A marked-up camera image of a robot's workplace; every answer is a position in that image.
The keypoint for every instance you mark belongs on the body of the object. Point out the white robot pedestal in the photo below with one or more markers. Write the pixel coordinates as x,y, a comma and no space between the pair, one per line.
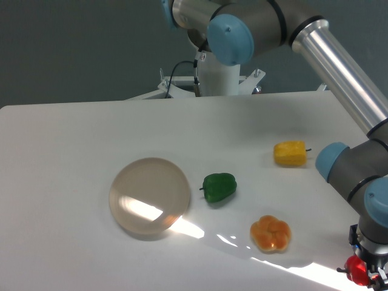
211,78

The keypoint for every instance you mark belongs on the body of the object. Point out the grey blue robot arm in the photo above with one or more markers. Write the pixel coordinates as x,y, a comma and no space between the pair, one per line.
235,33

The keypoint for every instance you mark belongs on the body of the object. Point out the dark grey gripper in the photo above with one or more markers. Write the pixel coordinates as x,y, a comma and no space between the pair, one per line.
373,254

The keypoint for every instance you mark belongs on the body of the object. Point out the white metal base frame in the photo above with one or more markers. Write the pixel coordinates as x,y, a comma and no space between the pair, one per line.
183,86

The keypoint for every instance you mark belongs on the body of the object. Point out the braided toy bread bun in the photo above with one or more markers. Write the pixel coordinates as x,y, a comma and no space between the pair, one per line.
270,234

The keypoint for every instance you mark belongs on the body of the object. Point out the green toy pepper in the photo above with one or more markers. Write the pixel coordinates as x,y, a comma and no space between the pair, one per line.
218,186

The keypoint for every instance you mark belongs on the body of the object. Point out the red toy pepper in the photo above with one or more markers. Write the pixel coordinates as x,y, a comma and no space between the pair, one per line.
355,270

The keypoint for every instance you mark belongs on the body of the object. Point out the yellow toy pepper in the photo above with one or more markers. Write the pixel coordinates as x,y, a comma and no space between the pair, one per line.
290,153

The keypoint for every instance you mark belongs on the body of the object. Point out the beige round plate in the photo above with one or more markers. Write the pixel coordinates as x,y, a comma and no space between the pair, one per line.
148,196

